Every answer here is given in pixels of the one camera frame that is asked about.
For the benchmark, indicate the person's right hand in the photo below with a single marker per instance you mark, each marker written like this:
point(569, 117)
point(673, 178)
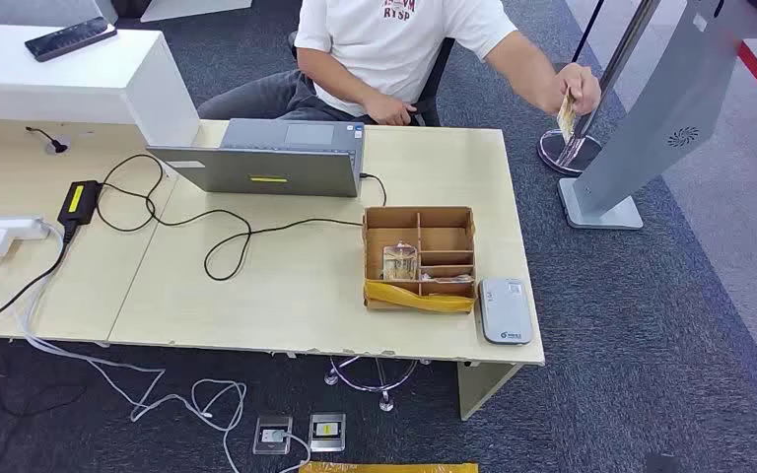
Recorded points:
point(388, 108)

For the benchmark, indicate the person's left hand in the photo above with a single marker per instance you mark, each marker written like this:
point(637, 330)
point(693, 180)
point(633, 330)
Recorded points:
point(584, 88)

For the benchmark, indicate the black smartphone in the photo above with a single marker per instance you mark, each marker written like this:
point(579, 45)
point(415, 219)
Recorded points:
point(71, 39)

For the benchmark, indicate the person's right forearm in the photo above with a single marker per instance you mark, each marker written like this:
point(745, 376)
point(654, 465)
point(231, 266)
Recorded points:
point(333, 78)

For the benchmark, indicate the person's left forearm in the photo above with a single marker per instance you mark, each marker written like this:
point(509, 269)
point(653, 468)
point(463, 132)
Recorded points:
point(522, 68)

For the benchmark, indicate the person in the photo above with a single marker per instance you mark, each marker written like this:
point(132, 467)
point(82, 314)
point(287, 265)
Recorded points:
point(385, 59)

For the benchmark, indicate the grey white card reader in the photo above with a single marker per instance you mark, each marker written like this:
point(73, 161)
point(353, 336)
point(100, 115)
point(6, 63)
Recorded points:
point(506, 313)

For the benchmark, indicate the black office chair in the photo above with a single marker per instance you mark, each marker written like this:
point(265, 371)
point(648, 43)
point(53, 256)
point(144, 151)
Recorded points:
point(434, 91)

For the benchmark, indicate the grey kiosk stand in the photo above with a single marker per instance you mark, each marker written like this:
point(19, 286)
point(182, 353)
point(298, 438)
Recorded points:
point(653, 124)

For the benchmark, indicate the grey laptop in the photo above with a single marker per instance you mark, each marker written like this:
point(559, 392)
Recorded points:
point(267, 170)

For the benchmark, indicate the cardboard divider box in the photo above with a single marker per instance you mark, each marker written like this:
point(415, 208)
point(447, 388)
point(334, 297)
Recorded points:
point(440, 238)

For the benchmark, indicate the white cards in divider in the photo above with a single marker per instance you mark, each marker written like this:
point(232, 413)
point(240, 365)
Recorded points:
point(447, 278)

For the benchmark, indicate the white furniture panel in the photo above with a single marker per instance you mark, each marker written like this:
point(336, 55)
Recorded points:
point(189, 8)

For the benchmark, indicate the chrome stool base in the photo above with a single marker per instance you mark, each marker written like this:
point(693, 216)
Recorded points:
point(386, 403)

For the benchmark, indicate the light wood desk leg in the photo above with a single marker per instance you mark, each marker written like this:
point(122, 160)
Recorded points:
point(480, 388)

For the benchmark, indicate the black laptop power adapter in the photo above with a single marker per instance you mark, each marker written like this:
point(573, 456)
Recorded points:
point(78, 202)

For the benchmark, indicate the silver floor socket box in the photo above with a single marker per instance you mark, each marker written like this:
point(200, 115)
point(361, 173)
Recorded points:
point(273, 434)
point(327, 432)

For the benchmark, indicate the white counter partition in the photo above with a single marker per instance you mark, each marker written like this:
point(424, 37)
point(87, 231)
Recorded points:
point(58, 85)

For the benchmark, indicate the white power strip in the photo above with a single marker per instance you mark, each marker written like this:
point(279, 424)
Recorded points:
point(6, 228)

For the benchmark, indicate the black stanchion post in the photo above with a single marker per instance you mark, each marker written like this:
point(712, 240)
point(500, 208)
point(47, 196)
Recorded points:
point(589, 31)

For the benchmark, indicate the chrome stanchion post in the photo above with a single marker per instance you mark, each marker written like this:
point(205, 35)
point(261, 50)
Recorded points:
point(558, 156)

